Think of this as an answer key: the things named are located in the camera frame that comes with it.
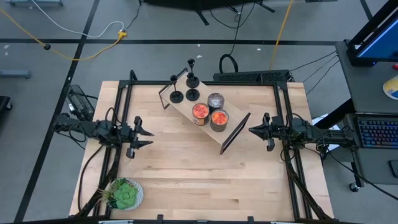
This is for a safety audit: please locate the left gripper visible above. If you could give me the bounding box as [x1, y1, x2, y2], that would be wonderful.
[119, 115, 155, 159]

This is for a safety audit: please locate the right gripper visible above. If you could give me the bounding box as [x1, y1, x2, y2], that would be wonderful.
[248, 112, 289, 152]

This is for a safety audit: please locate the orange candle glass jar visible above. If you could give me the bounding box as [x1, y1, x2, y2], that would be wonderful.
[210, 108, 230, 133]

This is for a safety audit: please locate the black candle stick holder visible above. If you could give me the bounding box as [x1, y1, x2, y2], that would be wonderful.
[185, 72, 201, 102]
[185, 58, 200, 89]
[169, 74, 184, 105]

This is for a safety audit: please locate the tin can with orange top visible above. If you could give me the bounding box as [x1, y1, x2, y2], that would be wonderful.
[192, 102, 210, 126]

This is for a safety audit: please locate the wooden shelf with black ends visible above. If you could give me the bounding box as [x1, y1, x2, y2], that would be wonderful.
[158, 67, 251, 156]

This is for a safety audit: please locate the green succulent in pot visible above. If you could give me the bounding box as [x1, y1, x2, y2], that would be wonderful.
[98, 177, 145, 212]

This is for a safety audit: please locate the long black power strip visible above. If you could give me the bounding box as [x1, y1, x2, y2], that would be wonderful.
[213, 70, 290, 83]

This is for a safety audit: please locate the white paper sheet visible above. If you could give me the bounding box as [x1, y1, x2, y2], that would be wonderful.
[312, 113, 340, 152]

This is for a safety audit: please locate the grey desk cart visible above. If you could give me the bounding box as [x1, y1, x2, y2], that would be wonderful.
[335, 40, 398, 186]

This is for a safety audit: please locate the backlit computer keyboard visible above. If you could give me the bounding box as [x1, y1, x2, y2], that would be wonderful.
[357, 119, 398, 149]

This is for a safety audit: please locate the white yellow blue disc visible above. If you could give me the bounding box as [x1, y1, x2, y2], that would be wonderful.
[382, 74, 398, 101]

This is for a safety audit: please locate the small black device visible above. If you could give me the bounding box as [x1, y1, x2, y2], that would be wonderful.
[387, 159, 398, 179]

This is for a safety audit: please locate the grey metal bar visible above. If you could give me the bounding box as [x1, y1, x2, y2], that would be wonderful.
[0, 69, 32, 79]
[5, 0, 64, 7]

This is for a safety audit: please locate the black floor object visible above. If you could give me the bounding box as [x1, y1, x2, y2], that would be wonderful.
[0, 95, 13, 112]

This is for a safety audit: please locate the computer monitor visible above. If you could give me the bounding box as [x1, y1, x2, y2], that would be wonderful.
[346, 0, 398, 67]

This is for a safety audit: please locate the black aluminium table frame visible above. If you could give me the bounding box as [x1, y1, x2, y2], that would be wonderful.
[74, 70, 335, 224]

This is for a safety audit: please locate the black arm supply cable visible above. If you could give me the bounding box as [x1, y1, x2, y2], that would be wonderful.
[76, 144, 105, 213]

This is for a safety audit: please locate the black looped cable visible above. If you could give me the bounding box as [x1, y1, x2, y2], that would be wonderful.
[218, 0, 246, 74]

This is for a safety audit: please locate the thin black cable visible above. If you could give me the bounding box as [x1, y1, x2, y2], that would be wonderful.
[289, 50, 338, 72]
[302, 55, 340, 83]
[306, 59, 341, 96]

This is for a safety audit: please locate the yellow cable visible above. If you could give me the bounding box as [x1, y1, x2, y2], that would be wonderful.
[269, 0, 295, 71]
[0, 7, 127, 62]

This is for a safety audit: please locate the white cable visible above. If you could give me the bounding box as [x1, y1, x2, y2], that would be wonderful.
[30, 0, 126, 39]

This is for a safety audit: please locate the black floor cable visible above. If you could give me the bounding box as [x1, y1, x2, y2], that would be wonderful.
[323, 149, 398, 202]

